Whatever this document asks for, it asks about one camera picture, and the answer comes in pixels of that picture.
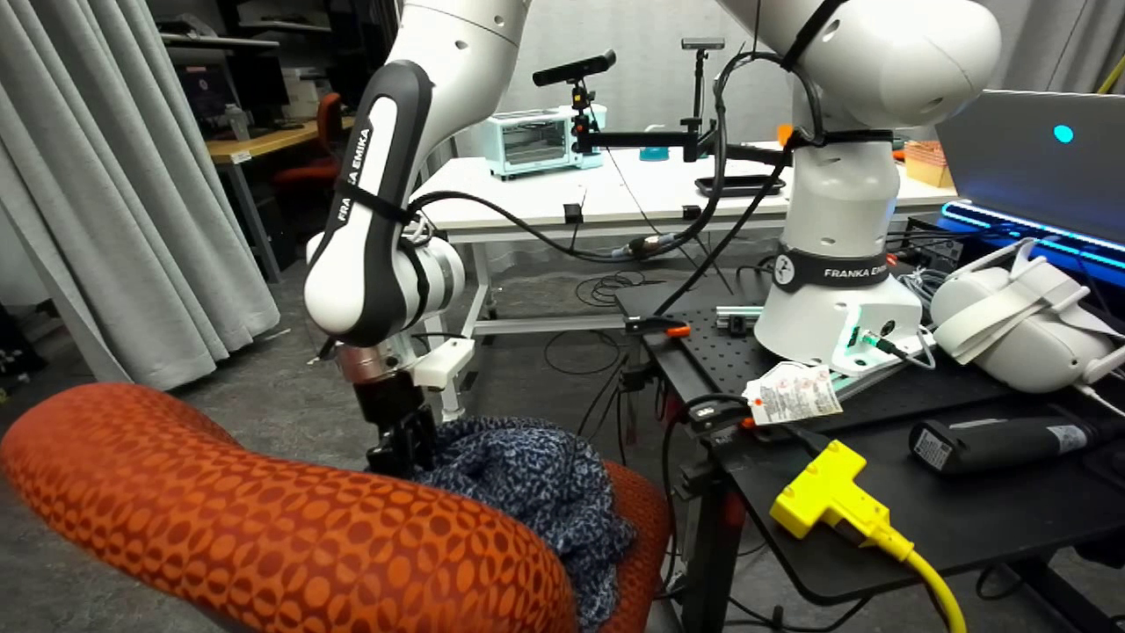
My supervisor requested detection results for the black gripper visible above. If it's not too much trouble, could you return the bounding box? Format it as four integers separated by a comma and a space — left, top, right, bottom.
352, 368, 443, 479

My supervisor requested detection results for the blue white fleece blanket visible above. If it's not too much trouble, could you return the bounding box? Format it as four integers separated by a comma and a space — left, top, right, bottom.
413, 418, 639, 633

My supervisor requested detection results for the orange patterned chair backrest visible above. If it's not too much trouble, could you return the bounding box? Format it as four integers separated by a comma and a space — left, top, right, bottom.
0, 381, 583, 633

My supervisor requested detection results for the red office chair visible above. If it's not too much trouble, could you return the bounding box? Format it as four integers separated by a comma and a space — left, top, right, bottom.
269, 89, 352, 199

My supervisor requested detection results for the white table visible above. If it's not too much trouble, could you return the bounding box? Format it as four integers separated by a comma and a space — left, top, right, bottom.
404, 145, 959, 355

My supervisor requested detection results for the teal box device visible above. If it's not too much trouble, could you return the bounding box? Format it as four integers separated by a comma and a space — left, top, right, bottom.
482, 106, 610, 184

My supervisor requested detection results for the wooden desk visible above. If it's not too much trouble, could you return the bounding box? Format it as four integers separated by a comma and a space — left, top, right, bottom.
200, 112, 359, 288

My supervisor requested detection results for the grey curtain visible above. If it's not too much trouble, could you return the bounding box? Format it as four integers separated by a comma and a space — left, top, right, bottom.
0, 0, 283, 393

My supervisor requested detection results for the dark background shelf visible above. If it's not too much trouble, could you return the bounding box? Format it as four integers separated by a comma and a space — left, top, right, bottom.
154, 0, 309, 133

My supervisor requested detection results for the white power strip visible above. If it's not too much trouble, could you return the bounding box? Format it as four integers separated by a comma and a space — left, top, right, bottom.
822, 330, 941, 396

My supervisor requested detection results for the black tripod stand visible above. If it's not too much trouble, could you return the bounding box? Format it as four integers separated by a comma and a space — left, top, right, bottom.
676, 35, 726, 133

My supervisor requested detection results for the small black box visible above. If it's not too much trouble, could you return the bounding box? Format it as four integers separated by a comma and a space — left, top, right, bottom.
901, 213, 969, 281

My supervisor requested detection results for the black robot table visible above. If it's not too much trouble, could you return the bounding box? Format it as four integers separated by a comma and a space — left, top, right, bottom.
646, 293, 1125, 609

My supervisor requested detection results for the black handheld device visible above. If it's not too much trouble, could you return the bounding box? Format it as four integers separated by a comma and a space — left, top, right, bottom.
907, 407, 1107, 479

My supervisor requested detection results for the orange object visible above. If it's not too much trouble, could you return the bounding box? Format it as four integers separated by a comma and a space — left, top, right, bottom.
891, 138, 953, 192

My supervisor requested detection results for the white VR headset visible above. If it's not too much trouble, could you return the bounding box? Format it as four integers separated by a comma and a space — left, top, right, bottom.
929, 236, 1125, 396

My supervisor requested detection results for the grey laptop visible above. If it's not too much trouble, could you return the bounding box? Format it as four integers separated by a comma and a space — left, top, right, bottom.
934, 84, 1125, 293

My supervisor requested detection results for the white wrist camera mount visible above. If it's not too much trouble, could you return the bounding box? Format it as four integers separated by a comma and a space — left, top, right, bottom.
399, 334, 482, 423

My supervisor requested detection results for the black hanging cable bundle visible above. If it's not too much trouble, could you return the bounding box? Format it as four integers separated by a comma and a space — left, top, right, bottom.
569, 263, 709, 473

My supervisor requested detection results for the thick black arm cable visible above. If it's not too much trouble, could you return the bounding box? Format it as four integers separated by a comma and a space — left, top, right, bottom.
399, 48, 826, 267

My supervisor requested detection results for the black horizontal mount bar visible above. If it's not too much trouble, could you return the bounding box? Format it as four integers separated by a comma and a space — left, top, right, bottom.
578, 123, 792, 167

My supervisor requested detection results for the black camera on stand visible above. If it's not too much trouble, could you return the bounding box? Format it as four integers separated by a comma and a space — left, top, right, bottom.
529, 48, 621, 159

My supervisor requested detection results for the yellow plug with cable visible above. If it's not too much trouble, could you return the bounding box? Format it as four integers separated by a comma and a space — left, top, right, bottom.
766, 437, 969, 633

